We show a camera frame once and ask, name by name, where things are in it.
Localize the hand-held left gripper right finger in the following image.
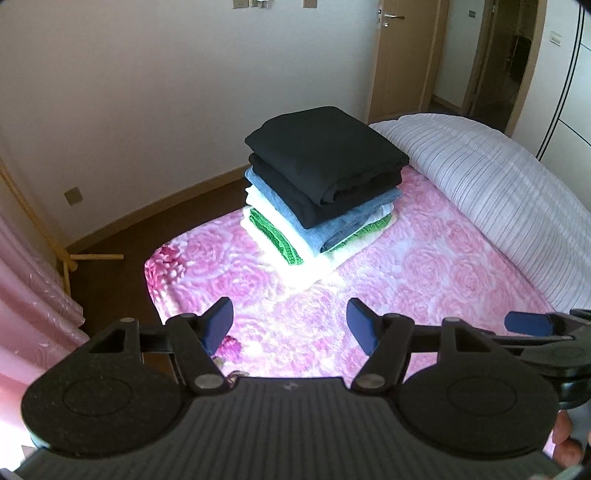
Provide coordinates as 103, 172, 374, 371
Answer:
346, 298, 502, 395

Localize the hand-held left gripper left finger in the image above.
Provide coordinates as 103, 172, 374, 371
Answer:
88, 296, 235, 395

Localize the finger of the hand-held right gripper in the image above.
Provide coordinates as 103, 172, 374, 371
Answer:
505, 308, 591, 344

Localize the black garment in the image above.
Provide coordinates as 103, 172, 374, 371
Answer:
244, 106, 411, 206
248, 154, 403, 229

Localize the person's right hand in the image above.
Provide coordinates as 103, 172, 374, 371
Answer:
551, 408, 591, 480

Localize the pink floral bed sheet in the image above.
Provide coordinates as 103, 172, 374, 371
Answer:
144, 166, 555, 384

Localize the folded white towel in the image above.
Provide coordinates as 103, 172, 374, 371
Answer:
240, 205, 399, 280

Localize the folded green knit garment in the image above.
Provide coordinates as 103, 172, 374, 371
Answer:
248, 208, 393, 267

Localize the folded blue garment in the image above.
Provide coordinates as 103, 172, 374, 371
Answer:
244, 167, 402, 257

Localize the folded white garment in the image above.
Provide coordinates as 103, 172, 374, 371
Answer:
245, 185, 394, 227

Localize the striped lilac quilt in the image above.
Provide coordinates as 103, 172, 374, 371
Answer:
369, 113, 591, 315

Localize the folded black garment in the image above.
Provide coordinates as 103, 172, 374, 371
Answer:
248, 154, 403, 229

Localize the wooden stand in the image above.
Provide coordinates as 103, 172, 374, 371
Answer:
0, 159, 124, 296

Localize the pink curtain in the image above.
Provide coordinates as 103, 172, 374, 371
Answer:
0, 185, 92, 462

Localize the white wardrobe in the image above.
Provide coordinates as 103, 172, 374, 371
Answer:
536, 0, 591, 185

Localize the open wooden doorway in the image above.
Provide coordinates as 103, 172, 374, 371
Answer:
463, 0, 549, 138

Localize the wooden door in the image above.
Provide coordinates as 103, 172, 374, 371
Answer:
368, 0, 451, 126

